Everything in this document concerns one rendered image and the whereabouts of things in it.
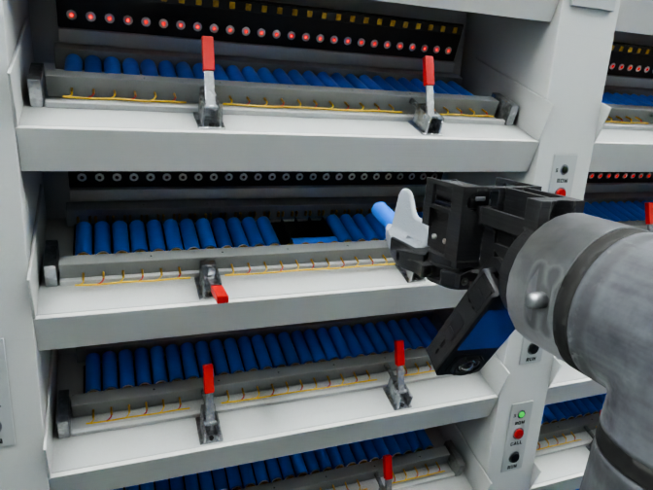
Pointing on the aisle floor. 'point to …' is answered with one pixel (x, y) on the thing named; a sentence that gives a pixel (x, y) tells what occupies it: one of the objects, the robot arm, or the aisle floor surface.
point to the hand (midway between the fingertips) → (405, 236)
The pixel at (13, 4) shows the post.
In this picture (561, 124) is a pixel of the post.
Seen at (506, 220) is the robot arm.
